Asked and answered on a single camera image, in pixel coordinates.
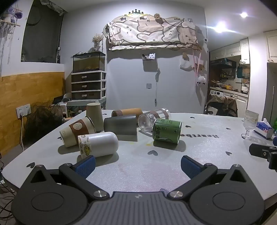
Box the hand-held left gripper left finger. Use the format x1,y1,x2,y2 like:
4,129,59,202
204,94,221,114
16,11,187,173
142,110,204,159
20,155,110,199

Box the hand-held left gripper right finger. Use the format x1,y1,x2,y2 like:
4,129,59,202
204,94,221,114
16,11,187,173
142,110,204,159
168,155,258,198

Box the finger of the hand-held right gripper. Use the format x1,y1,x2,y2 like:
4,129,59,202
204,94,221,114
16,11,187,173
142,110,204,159
249,143,271,160

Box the white cup with cartoon sleeve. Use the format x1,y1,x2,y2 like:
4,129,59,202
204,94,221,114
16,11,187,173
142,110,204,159
78,132,119,158

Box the cream cup with brown sleeve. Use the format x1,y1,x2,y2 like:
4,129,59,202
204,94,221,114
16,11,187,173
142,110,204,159
59,116,96,148

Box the beige paper cup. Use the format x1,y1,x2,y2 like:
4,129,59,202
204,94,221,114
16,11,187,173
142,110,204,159
86,102,104,133

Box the dark grey cup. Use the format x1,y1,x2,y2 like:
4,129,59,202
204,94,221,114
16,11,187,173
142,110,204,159
103,115,138,141

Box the clear glass cup brown band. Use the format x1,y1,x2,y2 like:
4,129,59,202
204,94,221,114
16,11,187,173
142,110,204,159
138,108,170,132

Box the brown ribbed cup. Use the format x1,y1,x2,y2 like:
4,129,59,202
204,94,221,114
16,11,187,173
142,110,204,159
111,108,143,122

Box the blue tissue box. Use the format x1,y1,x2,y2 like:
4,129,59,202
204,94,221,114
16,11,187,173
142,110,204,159
253,118,275,139

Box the clear glass goblet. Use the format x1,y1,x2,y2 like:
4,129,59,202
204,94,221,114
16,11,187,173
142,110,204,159
241,110,259,140

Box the green tin can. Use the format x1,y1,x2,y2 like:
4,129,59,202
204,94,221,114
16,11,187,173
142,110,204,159
153,118,182,144

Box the chair with brown cloth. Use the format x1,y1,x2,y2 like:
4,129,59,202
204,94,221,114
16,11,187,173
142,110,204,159
205,95,238,117

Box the dark tangled netting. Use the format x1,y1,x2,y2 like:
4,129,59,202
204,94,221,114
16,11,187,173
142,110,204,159
24,104,64,145

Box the grey refrigerator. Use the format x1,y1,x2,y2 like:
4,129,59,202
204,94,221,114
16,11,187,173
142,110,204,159
262,62,277,126

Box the white washing machine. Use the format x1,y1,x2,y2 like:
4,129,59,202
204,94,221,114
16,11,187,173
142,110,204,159
209,87,249,116

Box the laptop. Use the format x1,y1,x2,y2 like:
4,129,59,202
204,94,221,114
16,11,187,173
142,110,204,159
52,95,72,104

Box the white drawer cabinet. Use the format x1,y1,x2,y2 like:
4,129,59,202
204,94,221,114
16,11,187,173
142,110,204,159
71,71,107,100

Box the white plastic bag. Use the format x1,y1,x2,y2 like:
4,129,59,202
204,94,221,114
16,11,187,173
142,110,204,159
179,57,193,71

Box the glass fish tank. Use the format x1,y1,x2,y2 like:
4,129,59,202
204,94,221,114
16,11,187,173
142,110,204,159
72,51,106,73

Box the vase with dried flowers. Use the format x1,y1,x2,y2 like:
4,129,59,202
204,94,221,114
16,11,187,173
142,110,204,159
92,33,104,52

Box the dark window curtain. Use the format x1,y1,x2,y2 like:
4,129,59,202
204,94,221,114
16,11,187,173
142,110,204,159
21,0,66,64

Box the printed blanket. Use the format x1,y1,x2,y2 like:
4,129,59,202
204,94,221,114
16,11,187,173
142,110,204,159
107,16,202,51

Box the purple plush toy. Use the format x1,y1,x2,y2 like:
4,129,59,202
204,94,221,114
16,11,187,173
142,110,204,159
2,6,23,24

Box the white power cable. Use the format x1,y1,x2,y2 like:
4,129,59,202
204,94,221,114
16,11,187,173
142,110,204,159
20,116,25,152

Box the white wall power outlet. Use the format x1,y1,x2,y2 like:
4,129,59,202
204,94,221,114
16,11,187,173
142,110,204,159
16,103,32,119

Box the hanging grey cable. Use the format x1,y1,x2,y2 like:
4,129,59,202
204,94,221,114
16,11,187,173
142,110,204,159
154,68,161,107

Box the white kitchen wall cabinets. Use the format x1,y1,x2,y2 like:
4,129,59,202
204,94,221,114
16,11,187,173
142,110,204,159
210,29,277,65

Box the wall-mounted holder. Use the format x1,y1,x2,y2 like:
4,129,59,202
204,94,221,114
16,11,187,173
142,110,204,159
141,53,157,62

